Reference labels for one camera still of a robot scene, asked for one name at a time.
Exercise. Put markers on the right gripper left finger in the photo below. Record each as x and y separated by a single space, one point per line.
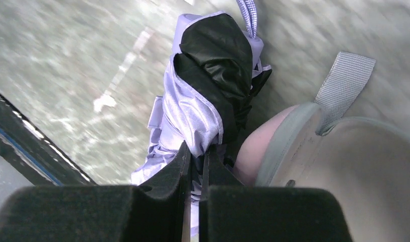
157 210

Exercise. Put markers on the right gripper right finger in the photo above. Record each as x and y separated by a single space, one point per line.
230 211

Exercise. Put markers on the lilac umbrella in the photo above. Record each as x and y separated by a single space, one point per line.
212 76

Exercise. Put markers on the pink umbrella case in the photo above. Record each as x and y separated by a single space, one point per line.
363 162

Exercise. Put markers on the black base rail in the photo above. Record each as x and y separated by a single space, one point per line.
32 154

